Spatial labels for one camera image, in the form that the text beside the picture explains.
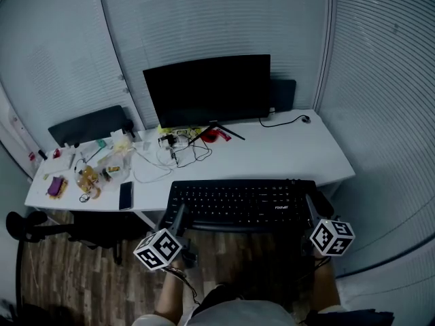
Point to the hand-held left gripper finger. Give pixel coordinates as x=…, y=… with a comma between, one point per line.
x=166, y=222
x=179, y=221

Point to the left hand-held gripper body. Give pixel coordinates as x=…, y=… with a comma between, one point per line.
x=156, y=250

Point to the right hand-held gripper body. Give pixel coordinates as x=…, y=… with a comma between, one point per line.
x=331, y=238

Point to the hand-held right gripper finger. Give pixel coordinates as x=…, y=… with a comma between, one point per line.
x=312, y=212
x=325, y=207

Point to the black keyboard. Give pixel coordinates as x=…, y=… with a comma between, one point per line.
x=238, y=199

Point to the person's left forearm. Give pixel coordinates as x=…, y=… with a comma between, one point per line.
x=170, y=294

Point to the person's right forearm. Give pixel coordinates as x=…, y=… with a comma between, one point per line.
x=326, y=284

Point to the black smartphone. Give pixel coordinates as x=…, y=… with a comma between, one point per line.
x=126, y=195

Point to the black office chair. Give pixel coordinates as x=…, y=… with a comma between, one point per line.
x=102, y=229

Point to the clear plastic bag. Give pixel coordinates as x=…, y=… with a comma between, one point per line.
x=117, y=178

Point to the white table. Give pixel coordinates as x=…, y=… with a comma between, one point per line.
x=272, y=158

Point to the person's dark trousers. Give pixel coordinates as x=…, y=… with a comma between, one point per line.
x=217, y=294

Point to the red tape roll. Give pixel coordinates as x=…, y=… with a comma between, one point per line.
x=209, y=136

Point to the yellow snack bag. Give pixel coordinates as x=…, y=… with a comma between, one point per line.
x=163, y=129

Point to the red snack packet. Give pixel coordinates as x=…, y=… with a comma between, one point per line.
x=224, y=135

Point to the black lidded tumbler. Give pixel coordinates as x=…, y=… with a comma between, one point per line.
x=129, y=127

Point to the person's white shirt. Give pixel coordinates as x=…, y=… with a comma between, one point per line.
x=238, y=314

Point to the slatted window blind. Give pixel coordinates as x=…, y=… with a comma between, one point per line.
x=204, y=19
x=391, y=114

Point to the purple pouch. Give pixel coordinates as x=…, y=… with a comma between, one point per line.
x=55, y=186

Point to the small red cup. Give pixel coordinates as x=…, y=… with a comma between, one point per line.
x=56, y=153

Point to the black computer monitor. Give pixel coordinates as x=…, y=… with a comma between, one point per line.
x=207, y=90

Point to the black marker pen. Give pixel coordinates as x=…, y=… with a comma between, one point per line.
x=43, y=155

